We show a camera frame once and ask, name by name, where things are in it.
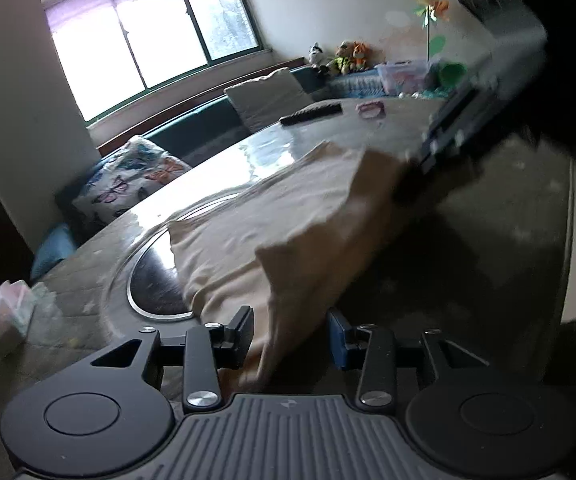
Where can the grey cushion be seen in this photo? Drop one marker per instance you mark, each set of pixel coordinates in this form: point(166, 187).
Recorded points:
point(260, 102)

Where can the black remote control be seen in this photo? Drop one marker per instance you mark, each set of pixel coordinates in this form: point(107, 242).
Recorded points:
point(311, 114)

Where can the tissue box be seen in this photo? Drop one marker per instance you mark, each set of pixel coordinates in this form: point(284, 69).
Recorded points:
point(17, 304)

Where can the green plastic bucket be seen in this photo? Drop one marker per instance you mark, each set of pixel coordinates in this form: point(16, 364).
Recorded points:
point(450, 74)

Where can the black white plush toy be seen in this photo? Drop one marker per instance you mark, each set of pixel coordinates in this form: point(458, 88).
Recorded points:
point(316, 56)

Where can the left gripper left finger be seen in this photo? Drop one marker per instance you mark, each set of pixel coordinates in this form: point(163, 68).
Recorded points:
point(130, 373)

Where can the orange green plush toys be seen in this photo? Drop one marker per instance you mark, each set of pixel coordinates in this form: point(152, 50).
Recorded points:
point(351, 57)

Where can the colourful paper pinwheel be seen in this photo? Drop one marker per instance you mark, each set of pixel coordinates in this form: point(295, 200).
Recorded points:
point(430, 12)

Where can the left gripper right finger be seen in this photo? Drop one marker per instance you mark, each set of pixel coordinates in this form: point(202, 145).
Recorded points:
point(374, 357)

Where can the beige knit garment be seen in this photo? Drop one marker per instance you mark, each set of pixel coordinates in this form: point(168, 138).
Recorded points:
point(290, 245)

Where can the clear plastic storage box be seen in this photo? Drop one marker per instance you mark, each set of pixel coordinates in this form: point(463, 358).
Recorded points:
point(408, 77)

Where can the window with green frame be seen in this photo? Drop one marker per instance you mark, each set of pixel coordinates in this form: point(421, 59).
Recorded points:
point(113, 52)

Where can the butterfly print pillow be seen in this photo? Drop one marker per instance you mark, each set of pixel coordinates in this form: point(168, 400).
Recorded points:
point(134, 172)

